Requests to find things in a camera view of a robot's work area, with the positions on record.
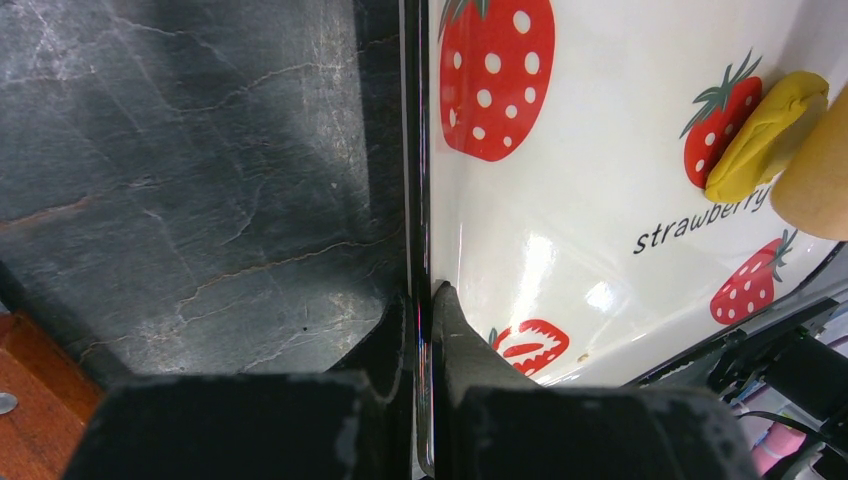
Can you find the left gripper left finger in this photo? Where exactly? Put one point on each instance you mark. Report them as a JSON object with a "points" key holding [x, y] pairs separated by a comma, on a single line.
{"points": [[352, 421]]}

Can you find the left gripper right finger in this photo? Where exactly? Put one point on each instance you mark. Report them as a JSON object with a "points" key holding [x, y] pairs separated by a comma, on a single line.
{"points": [[492, 422]]}

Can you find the white strawberry tray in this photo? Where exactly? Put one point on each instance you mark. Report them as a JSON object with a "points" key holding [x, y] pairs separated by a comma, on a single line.
{"points": [[558, 153]]}

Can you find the yellow dough lump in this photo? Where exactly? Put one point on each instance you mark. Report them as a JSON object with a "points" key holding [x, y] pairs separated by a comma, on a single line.
{"points": [[770, 137]]}

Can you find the wooden roller with handle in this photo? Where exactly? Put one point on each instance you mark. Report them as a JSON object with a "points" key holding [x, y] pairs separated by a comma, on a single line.
{"points": [[811, 194]]}

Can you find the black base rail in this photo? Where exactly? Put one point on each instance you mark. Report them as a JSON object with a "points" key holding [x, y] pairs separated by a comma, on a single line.
{"points": [[781, 349]]}

